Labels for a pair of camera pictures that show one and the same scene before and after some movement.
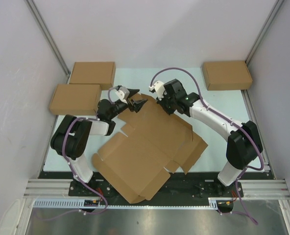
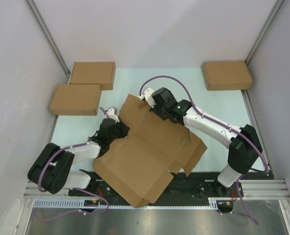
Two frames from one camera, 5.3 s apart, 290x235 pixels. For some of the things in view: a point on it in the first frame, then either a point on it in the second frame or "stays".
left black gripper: x=136 y=105 -> x=124 y=128
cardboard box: x=98 y=73 stays
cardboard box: x=76 y=99 stays
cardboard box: x=157 y=145 stays
